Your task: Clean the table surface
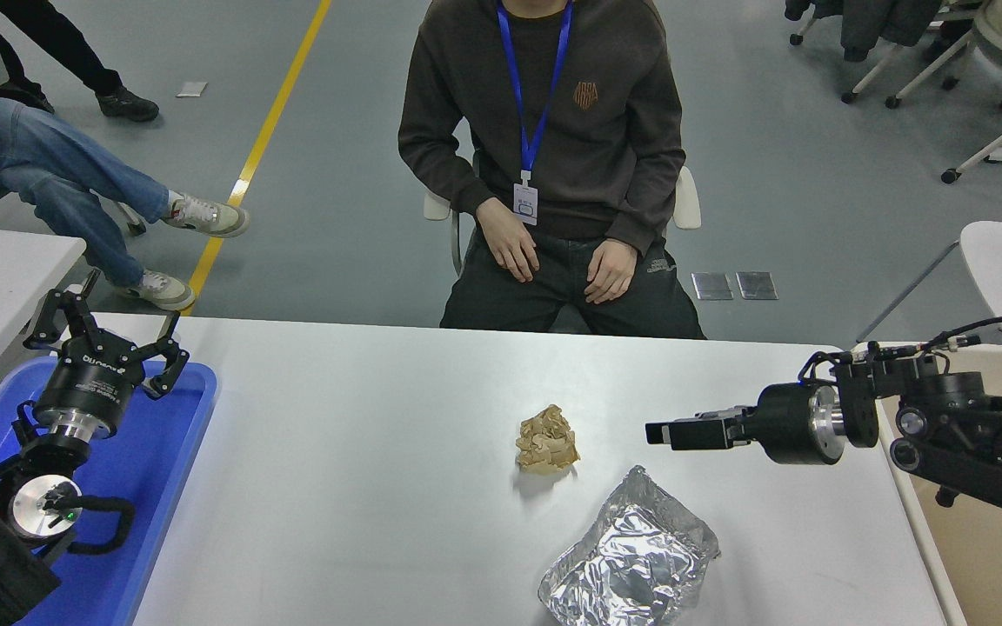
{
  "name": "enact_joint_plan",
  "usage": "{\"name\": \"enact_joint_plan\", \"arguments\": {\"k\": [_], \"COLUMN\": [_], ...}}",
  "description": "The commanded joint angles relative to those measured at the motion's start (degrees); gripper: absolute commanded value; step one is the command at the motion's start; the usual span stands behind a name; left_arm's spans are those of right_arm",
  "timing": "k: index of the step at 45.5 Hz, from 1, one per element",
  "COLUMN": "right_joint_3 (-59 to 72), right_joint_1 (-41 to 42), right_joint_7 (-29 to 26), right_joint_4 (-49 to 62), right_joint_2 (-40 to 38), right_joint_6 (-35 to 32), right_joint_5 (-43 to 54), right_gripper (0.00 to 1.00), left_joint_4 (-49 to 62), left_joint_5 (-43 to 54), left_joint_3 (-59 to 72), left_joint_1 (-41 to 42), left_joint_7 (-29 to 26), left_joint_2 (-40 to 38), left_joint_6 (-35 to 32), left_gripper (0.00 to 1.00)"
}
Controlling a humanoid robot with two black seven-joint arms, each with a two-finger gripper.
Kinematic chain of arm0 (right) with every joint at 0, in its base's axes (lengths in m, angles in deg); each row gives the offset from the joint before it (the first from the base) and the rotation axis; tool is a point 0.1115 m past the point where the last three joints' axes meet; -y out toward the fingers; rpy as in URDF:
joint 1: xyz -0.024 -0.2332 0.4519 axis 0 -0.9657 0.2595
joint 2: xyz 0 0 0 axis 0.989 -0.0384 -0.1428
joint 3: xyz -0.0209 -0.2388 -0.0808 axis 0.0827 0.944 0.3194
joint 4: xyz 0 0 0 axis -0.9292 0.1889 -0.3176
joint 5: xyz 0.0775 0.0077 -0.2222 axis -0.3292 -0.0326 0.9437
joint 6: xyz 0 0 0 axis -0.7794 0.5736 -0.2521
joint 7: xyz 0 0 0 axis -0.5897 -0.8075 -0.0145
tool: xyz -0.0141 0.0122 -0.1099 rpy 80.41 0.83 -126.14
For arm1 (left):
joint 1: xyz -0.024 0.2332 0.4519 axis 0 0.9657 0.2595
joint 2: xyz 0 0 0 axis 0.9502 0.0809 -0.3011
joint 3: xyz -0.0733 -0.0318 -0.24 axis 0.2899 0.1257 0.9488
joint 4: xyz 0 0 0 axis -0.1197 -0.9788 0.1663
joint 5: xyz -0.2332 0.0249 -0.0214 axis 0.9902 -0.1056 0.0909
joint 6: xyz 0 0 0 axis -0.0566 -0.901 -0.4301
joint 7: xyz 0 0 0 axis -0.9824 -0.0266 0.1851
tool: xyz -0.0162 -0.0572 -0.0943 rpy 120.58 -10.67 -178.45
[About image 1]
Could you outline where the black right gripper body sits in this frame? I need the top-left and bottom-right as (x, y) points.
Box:
(748, 383), (822, 467)

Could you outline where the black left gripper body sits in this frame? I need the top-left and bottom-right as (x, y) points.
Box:
(34, 339), (147, 429)

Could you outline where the silver foil tray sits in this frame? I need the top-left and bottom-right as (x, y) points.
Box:
(538, 464), (721, 626)

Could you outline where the blue lanyard with badge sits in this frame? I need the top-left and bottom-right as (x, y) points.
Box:
(496, 0), (574, 227)

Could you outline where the person's left hand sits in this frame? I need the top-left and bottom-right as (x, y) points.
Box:
(584, 240), (638, 305)

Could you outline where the person's right hand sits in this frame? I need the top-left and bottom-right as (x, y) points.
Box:
(475, 197), (542, 283)

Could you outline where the blue plastic tray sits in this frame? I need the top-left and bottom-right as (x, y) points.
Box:
(0, 355), (219, 626)

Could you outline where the metal floor plate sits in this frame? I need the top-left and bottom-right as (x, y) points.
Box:
(692, 272), (734, 302)
(736, 271), (778, 301)

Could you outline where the person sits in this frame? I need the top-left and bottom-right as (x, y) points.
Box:
(397, 0), (707, 341)
(0, 0), (251, 312)
(0, 0), (160, 123)

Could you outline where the crumpled tan paper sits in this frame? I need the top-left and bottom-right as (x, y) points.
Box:
(515, 403), (582, 476)

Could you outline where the white and grey office chair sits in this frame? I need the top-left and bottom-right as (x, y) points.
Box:
(424, 165), (702, 336)

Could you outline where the large pale bin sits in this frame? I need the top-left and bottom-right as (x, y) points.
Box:
(850, 342), (1002, 626)

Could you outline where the white-legged office chair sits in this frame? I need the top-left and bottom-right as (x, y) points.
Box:
(790, 0), (959, 105)

